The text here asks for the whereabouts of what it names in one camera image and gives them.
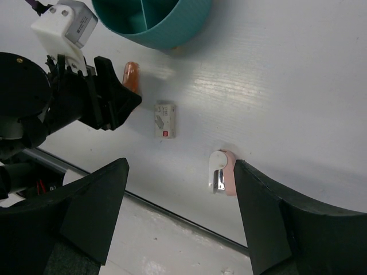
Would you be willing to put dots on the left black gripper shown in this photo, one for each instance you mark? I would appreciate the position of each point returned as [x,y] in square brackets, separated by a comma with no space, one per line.
[98,100]

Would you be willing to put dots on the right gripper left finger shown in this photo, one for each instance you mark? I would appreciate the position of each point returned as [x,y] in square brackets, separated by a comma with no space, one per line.
[65,231]

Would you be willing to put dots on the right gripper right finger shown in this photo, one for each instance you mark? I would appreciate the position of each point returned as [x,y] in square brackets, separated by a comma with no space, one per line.
[290,233]

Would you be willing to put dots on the orange transparent cap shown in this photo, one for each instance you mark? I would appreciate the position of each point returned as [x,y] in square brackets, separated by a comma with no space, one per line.
[131,76]

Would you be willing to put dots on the white staples box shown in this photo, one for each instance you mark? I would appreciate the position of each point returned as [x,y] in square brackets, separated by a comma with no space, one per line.
[164,120]

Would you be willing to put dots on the pink white stapler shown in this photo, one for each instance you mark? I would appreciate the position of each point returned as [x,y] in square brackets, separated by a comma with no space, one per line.
[221,173]

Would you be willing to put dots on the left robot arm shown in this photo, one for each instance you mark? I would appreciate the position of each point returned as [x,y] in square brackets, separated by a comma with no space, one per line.
[36,103]

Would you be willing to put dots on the teal round organizer container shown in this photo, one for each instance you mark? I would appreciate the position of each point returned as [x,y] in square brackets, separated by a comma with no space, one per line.
[159,25]

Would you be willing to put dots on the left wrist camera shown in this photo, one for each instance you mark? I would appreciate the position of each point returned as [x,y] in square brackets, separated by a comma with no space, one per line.
[64,29]

